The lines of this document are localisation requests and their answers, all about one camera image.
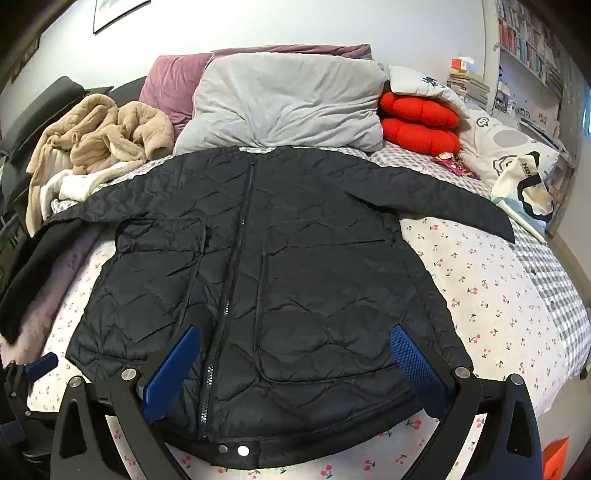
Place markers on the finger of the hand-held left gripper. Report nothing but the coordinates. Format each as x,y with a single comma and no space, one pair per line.
42,367

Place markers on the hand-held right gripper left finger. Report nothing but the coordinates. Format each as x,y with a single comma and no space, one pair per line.
168,374

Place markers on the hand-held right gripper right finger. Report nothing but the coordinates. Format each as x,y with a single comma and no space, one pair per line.
415,374

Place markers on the black quilted jacket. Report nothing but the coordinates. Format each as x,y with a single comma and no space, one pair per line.
300,277

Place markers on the dark clothes pile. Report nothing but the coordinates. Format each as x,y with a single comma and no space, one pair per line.
46,304

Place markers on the orange box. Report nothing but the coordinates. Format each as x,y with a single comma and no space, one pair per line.
556,459

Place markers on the white crumpled garment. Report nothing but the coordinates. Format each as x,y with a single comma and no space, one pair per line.
74,184

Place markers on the small pink patterned pouch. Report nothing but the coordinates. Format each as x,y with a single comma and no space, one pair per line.
455,164

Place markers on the white printed tote bag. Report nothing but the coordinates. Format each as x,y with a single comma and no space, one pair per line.
512,180

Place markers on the beige fleece robe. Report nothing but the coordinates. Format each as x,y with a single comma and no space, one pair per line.
92,134

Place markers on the white cartoon print pillow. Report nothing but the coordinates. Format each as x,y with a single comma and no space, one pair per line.
498,138

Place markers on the black padded chair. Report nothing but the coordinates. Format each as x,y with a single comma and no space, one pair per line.
46,101

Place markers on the stack of magazines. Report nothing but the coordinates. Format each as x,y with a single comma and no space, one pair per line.
468,92

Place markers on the white pillow with black print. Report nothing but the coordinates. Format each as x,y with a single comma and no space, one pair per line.
415,81

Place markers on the white bookshelf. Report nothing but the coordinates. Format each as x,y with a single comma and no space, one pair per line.
531,99

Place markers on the small red and white box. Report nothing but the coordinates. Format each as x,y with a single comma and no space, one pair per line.
461,64

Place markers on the row of books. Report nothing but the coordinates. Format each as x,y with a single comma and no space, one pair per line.
526,41

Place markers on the framed wall picture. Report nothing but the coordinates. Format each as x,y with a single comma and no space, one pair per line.
120,14

